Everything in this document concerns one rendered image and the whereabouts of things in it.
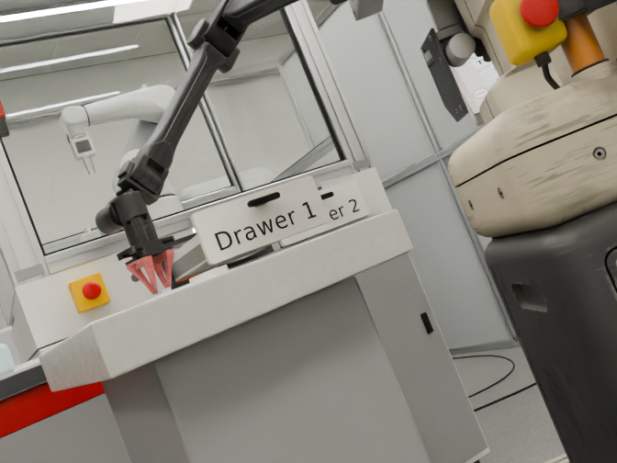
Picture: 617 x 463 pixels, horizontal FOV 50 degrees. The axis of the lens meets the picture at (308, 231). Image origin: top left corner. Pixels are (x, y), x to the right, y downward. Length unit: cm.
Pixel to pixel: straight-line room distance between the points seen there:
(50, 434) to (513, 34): 76
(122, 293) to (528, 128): 115
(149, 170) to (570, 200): 93
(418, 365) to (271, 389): 138
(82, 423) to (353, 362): 51
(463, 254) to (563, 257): 281
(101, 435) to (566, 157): 70
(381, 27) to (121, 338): 314
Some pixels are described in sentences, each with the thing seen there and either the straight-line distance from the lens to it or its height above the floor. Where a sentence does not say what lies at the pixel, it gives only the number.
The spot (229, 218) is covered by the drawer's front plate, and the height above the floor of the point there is 90.
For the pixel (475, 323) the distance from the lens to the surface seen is 359.
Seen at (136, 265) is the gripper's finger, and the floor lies 87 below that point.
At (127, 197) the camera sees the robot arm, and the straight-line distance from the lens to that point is 134.
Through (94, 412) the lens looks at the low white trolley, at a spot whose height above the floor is 67.
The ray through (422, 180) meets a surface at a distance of 351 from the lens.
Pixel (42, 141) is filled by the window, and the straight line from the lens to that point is 170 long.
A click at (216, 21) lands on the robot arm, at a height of 133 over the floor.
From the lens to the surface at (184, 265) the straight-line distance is 153.
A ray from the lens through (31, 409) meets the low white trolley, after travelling 99.
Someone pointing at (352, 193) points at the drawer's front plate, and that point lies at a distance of 186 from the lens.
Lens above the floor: 74
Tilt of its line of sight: 3 degrees up
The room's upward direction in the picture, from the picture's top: 22 degrees counter-clockwise
